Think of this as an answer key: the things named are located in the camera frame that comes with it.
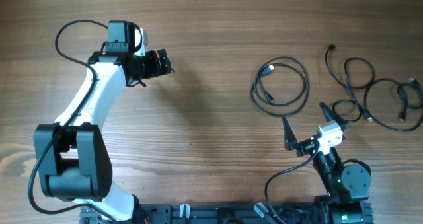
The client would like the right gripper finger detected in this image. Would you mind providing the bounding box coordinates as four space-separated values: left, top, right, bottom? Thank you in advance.
319 102 346 130
282 116 298 151

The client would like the black usb cable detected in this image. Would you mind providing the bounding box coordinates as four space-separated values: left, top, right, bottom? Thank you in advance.
250 56 311 117
325 44 376 124

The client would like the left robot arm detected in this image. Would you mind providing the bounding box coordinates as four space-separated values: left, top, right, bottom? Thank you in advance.
28 20 173 223

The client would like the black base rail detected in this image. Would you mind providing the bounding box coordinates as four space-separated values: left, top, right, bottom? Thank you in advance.
79 202 374 224

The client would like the left camera cable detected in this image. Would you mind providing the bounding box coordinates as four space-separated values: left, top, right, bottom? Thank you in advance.
27 19 115 223

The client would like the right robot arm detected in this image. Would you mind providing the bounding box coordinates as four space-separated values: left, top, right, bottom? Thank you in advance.
281 102 373 223

